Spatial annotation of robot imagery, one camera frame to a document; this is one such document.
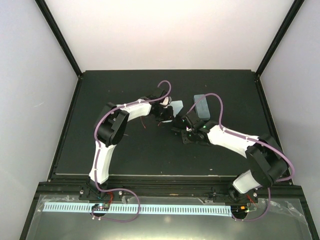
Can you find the black frame post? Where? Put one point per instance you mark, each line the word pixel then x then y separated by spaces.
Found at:
pixel 281 32
pixel 48 16

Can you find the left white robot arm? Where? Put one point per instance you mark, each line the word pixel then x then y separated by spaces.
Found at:
pixel 111 126

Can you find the white slotted cable duct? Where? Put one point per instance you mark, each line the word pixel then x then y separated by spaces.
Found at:
pixel 143 209

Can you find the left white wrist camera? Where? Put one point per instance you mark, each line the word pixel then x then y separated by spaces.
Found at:
pixel 166 102

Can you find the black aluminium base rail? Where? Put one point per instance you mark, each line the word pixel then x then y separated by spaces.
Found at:
pixel 218 190

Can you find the left black frame post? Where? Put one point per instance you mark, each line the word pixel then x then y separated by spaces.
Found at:
pixel 48 16

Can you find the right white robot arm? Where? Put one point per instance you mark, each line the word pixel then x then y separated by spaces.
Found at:
pixel 265 159

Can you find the right circuit board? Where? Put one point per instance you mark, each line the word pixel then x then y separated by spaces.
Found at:
pixel 240 209

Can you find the black glasses case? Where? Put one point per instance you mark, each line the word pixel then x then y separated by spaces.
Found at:
pixel 180 124

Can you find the left circuit board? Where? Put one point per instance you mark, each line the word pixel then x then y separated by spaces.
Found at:
pixel 100 207

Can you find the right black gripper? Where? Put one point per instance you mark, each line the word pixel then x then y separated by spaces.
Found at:
pixel 184 138

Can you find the light blue cloth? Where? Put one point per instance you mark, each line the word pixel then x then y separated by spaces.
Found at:
pixel 177 107

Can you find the green lined glasses case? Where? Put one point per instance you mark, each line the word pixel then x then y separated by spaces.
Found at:
pixel 201 107

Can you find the circuit board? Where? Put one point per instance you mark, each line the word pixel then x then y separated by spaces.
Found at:
pixel 240 209
pixel 100 207

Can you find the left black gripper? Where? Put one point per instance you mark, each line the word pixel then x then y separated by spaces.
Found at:
pixel 169 116

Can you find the right black frame post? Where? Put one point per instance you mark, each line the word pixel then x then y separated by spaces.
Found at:
pixel 281 32

